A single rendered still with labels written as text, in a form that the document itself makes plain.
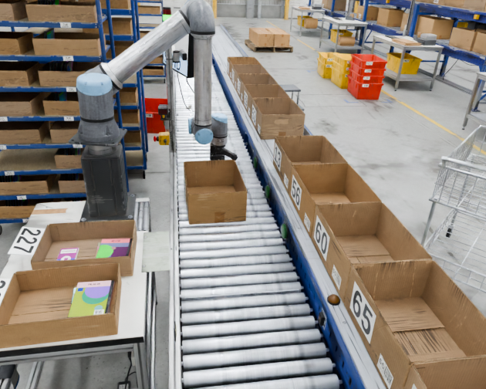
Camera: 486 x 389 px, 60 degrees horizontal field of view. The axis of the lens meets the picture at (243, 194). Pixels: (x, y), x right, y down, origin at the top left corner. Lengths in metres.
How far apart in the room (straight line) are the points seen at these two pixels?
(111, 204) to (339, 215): 1.11
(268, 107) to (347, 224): 1.56
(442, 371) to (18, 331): 1.27
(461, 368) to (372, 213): 0.79
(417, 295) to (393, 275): 0.15
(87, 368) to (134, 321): 0.94
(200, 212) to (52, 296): 0.76
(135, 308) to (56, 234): 0.60
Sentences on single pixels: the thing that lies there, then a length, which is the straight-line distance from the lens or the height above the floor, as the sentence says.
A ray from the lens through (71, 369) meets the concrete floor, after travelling 2.56.
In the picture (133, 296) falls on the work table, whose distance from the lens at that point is 1.73.
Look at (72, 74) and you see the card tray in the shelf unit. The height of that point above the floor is 1.22.
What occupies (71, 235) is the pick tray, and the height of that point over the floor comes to 0.79.
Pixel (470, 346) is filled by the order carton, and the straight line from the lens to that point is 1.48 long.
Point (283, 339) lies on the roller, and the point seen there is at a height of 0.74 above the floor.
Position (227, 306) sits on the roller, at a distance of 1.68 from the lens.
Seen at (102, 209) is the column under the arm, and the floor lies 0.80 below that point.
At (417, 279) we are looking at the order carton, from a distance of 1.59.
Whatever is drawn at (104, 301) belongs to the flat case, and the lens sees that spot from 1.66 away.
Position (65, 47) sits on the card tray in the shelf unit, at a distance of 3.09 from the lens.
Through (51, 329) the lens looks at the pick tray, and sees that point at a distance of 1.59.
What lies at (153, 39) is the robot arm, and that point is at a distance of 2.17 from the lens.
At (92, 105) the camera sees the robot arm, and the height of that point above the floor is 1.32.
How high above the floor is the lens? 1.89
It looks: 28 degrees down
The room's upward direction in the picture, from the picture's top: 2 degrees clockwise
